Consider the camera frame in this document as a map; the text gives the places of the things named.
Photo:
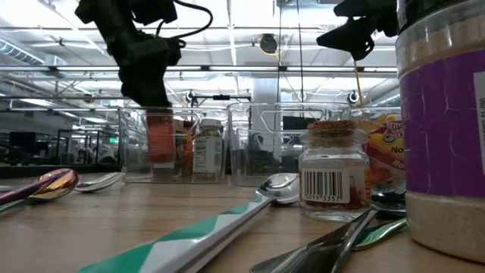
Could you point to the silver ventilation duct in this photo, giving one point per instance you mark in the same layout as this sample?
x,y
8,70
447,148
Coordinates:
x,y
19,53

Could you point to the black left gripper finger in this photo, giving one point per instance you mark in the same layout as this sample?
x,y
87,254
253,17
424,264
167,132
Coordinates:
x,y
146,93

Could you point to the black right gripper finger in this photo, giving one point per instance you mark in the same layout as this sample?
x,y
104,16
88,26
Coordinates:
x,y
352,38

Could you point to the yellow ramen packet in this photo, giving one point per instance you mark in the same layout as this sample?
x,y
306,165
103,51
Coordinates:
x,y
373,123

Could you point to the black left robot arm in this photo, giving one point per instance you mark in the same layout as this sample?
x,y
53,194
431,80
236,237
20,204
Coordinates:
x,y
113,15

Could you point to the clear plastic bin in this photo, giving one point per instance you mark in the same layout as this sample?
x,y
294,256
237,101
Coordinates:
x,y
363,113
246,113
130,159

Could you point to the red ramen packet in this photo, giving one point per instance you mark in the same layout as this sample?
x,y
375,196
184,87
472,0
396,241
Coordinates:
x,y
386,159

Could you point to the small cork-stoppered glass jar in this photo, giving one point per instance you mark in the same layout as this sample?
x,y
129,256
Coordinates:
x,y
333,151

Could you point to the long ceiling rail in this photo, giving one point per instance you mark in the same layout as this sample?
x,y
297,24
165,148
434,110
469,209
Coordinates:
x,y
57,68

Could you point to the black monitor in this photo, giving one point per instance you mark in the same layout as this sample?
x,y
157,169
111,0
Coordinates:
x,y
299,123

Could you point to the black spoon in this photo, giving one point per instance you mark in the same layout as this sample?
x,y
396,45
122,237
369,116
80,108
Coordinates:
x,y
333,242

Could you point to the white-lid spice bottle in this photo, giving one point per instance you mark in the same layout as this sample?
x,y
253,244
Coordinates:
x,y
207,151

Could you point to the purple-label jar black lid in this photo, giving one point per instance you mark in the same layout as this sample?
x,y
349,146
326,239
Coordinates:
x,y
443,132

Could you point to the purple-bowled iridescent spoon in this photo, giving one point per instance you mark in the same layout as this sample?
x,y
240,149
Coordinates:
x,y
379,233

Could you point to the silver spoon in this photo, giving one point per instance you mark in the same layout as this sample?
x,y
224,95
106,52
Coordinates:
x,y
98,182

